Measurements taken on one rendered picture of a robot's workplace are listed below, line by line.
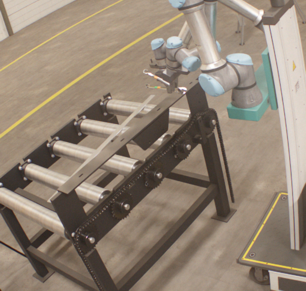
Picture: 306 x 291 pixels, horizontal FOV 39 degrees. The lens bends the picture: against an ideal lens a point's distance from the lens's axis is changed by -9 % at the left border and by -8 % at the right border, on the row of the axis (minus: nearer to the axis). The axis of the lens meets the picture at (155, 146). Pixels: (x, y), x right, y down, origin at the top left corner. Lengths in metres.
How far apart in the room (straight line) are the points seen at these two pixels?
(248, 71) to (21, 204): 1.60
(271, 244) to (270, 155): 1.45
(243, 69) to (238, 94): 0.13
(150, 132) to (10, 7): 10.05
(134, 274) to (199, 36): 1.60
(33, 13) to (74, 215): 10.77
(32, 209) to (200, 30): 1.49
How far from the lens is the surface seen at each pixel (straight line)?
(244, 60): 2.00
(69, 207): 2.38
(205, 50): 1.92
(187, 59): 2.10
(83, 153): 3.09
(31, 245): 3.49
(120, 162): 2.85
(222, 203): 3.49
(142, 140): 2.69
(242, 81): 2.02
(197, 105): 3.04
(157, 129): 2.77
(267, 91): 2.20
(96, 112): 3.66
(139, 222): 3.80
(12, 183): 3.27
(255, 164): 4.08
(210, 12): 2.03
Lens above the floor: 2.39
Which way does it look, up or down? 31 degrees down
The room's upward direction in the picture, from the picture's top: 17 degrees counter-clockwise
